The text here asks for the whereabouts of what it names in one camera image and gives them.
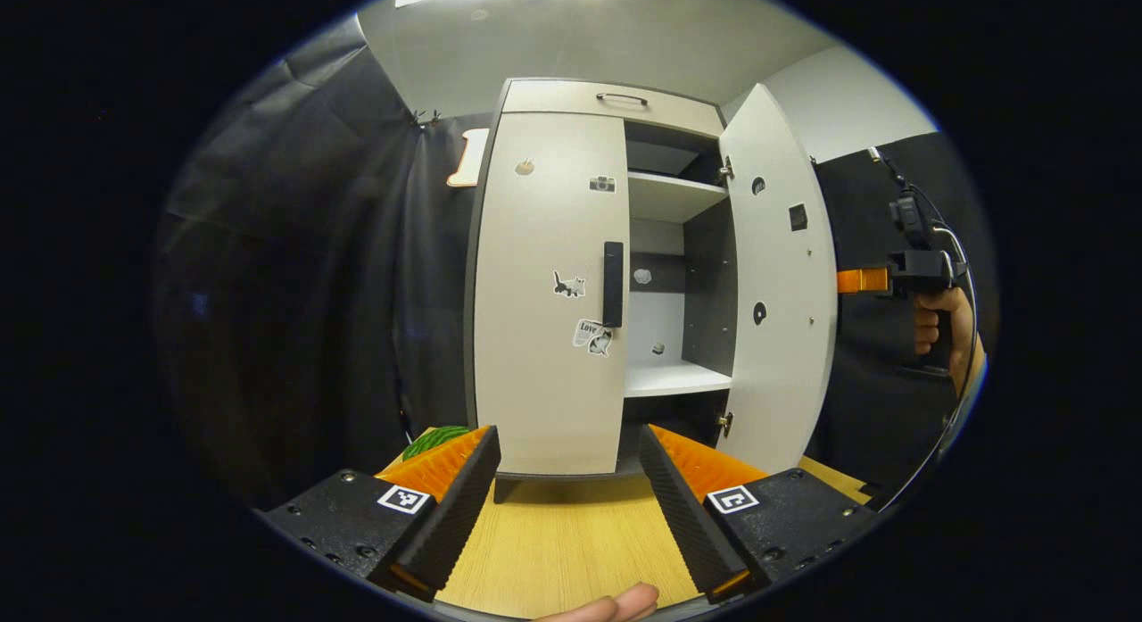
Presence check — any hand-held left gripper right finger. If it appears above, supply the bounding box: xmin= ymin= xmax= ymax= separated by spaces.
xmin=639 ymin=424 xmax=880 ymax=605

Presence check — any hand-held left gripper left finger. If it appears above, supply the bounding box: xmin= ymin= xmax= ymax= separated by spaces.
xmin=259 ymin=425 xmax=501 ymax=603

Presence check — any beige shoe cabinet door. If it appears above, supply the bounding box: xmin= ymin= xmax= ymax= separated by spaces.
xmin=716 ymin=84 xmax=840 ymax=476
xmin=473 ymin=112 xmax=631 ymax=477

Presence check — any beige double-door shoe cabinet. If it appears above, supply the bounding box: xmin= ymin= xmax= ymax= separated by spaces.
xmin=464 ymin=78 xmax=741 ymax=504

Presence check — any black door handle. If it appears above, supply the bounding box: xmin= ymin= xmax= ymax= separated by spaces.
xmin=603 ymin=241 xmax=625 ymax=328

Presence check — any white cabinet shelf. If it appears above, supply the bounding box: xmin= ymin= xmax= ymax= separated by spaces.
xmin=627 ymin=171 xmax=729 ymax=224
xmin=624 ymin=361 xmax=733 ymax=398

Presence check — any beige cabinet drawer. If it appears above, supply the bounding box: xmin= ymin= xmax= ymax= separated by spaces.
xmin=500 ymin=79 xmax=725 ymax=139

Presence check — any toy watermelon slice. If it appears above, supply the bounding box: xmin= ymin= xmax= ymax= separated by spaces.
xmin=401 ymin=425 xmax=471 ymax=462

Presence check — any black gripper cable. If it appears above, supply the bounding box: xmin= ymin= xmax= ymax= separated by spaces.
xmin=877 ymin=180 xmax=981 ymax=513

